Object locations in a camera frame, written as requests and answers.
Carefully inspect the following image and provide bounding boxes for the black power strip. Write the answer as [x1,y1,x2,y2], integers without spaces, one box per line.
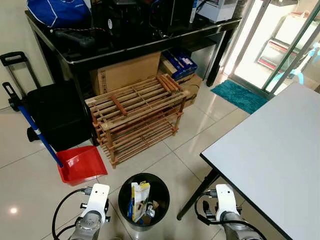
[54,28,97,49]

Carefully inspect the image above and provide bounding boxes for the wooden slatted shoe rack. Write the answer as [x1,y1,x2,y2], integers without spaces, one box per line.
[84,73,192,169]

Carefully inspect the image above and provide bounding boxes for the blue fabric bag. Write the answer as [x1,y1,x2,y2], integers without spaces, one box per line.
[26,0,94,29]

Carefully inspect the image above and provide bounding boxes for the large brown cardboard box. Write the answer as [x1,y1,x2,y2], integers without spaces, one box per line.
[90,51,162,96]

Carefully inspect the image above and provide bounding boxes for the loose brown wooden slat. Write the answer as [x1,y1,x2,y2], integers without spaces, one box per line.
[110,93,128,116]

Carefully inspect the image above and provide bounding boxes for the brown cardboard scrap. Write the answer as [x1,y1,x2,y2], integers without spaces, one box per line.
[149,199,162,215]

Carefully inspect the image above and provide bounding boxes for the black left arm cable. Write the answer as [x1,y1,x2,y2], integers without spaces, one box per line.
[52,187,94,240]

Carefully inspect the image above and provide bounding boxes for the black round rubbish bin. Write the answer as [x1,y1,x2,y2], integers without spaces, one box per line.
[118,173,171,232]

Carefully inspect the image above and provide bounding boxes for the black trolley bag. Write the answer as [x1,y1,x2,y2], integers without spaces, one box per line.
[0,51,95,154]

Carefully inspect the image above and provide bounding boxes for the glass sliding door frame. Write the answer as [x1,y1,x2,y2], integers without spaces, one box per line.
[220,0,320,97]

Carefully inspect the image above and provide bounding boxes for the black computer case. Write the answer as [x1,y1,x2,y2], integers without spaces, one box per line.
[104,0,197,40]

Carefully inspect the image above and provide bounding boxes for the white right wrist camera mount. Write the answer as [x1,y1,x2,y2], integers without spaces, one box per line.
[215,184,239,217]

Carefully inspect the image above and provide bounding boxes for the small brown cardboard box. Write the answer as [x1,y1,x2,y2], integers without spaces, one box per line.
[159,56,204,109]

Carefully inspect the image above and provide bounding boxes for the yellow white cardboard package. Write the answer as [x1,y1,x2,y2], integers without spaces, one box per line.
[130,181,151,222]

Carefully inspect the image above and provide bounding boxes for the red dustpan with blue handle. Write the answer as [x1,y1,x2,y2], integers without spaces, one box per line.
[2,82,109,186]

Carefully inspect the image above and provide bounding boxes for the white appliance box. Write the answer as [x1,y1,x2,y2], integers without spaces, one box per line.
[196,0,240,24]

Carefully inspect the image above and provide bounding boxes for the white folding table black legs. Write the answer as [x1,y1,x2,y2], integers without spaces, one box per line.
[176,81,320,240]

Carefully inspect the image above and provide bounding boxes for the blue printed box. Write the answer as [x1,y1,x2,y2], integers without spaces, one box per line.
[161,48,199,81]

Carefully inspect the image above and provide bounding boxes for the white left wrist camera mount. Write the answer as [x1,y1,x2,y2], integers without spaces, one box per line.
[84,183,111,224]

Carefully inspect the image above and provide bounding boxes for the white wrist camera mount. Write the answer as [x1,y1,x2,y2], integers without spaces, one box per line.
[84,183,111,224]
[215,184,239,217]

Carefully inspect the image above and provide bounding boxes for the teal shaggy floor mat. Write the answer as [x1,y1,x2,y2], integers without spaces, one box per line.
[210,79,270,115]

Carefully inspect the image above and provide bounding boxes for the black glossy desk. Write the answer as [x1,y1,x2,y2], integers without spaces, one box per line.
[24,9,243,101]

